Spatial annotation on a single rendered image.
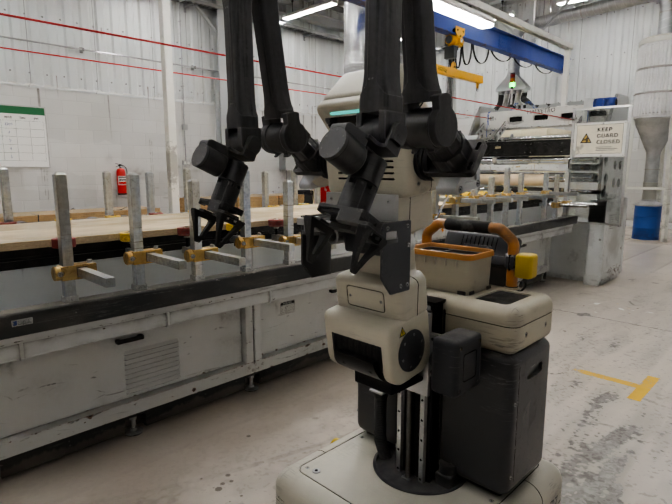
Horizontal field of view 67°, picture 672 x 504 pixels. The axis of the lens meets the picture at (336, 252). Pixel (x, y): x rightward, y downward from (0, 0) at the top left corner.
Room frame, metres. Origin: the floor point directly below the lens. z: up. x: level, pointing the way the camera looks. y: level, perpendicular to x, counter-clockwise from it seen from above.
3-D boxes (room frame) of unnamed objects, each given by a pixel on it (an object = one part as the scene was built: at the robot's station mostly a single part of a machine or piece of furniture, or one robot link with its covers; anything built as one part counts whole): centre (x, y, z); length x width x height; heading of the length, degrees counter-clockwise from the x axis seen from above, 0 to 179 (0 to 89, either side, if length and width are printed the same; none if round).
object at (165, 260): (1.89, 0.69, 0.82); 0.43 x 0.03 x 0.04; 45
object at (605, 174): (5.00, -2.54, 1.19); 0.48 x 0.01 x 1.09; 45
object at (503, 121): (5.76, -2.29, 0.95); 1.65 x 0.70 x 1.90; 45
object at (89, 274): (1.72, 0.87, 0.80); 0.43 x 0.03 x 0.04; 45
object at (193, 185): (2.08, 0.58, 0.88); 0.04 x 0.04 x 0.48; 45
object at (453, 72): (8.25, -1.83, 2.65); 1.71 x 0.09 x 0.32; 135
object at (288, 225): (2.44, 0.23, 0.87); 0.04 x 0.04 x 0.48; 45
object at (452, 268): (1.48, -0.33, 0.87); 0.23 x 0.15 x 0.11; 45
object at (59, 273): (1.74, 0.92, 0.80); 0.14 x 0.06 x 0.05; 135
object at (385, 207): (1.19, -0.05, 0.99); 0.28 x 0.16 x 0.22; 45
